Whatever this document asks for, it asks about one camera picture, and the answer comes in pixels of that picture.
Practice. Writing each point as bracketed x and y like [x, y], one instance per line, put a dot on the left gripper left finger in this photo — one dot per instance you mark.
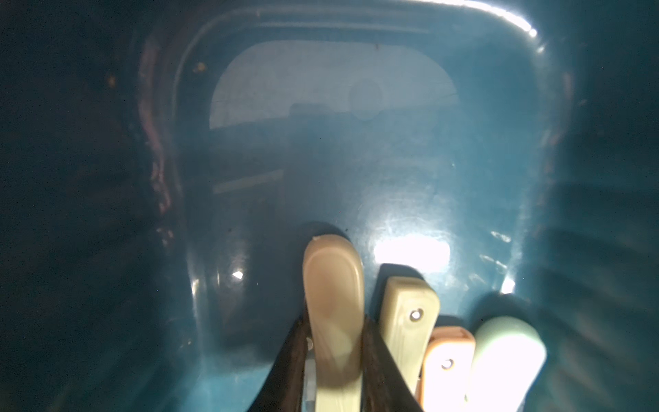
[283, 388]

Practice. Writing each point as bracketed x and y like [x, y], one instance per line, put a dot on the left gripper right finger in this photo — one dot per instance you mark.
[384, 386]

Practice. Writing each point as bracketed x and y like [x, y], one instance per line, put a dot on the olive knife tray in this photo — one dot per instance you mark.
[408, 315]
[335, 296]

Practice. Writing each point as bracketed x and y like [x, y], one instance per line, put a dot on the peach folded knife in tray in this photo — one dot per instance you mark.
[445, 370]

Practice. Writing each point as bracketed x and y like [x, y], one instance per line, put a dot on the mint folded knife in tray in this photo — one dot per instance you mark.
[509, 355]

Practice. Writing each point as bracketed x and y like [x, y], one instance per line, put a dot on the dark teal storage tray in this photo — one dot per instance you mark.
[164, 165]

